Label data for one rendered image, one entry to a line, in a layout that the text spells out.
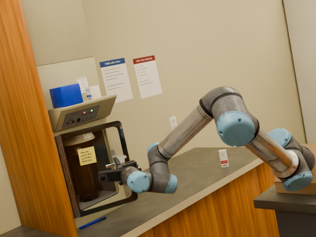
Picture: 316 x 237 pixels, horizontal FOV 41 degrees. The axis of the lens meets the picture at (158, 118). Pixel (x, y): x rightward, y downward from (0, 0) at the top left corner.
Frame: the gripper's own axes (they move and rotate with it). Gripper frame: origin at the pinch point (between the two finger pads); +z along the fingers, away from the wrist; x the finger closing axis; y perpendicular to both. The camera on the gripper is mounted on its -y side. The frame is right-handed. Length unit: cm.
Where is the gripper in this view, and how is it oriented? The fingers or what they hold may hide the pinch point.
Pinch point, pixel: (114, 168)
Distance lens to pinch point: 187.3
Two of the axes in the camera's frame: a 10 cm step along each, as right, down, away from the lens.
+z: -3.0, -0.6, 9.5
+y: 9.3, -2.3, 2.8
